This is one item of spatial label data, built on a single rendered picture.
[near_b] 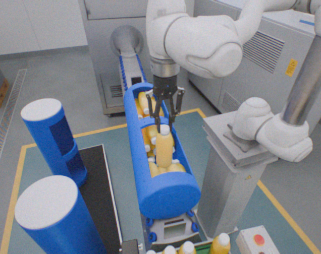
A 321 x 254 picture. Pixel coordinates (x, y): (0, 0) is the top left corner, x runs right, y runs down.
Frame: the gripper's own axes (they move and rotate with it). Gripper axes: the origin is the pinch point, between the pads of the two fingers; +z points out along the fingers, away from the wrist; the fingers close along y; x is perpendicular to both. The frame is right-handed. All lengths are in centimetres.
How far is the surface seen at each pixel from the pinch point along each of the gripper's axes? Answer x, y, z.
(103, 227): -32, 45, 132
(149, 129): -30.3, 1.8, 28.2
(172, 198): 11.1, -1.1, 33.8
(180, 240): 21, -3, 54
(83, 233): 1, 45, 68
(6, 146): -172, 169, 145
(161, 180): 7.6, 2.8, 23.9
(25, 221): 2, 63, 43
